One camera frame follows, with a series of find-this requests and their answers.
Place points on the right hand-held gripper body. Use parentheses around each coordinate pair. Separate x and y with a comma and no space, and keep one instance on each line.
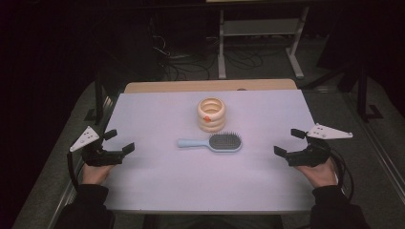
(309,156)

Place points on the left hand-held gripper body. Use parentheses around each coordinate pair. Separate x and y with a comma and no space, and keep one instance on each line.
(98,156)

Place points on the light blue hairbrush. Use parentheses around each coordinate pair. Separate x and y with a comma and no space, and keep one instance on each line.
(223,142)

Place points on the cream ribbed holder cup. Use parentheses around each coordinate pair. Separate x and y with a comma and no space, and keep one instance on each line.
(211,122)

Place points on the person's left hand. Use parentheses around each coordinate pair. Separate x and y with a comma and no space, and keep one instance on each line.
(95,174)

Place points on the person's right hand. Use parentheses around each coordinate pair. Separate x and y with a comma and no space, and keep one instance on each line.
(320,176)

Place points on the black metal stand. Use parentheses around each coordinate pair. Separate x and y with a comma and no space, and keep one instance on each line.
(99,101)
(363,95)

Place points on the wooden table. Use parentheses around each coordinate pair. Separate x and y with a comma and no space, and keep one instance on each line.
(210,86)

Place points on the white metal stand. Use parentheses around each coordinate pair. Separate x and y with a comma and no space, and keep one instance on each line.
(259,28)

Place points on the metal floor rail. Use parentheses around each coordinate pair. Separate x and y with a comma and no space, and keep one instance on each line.
(379,152)
(68,194)

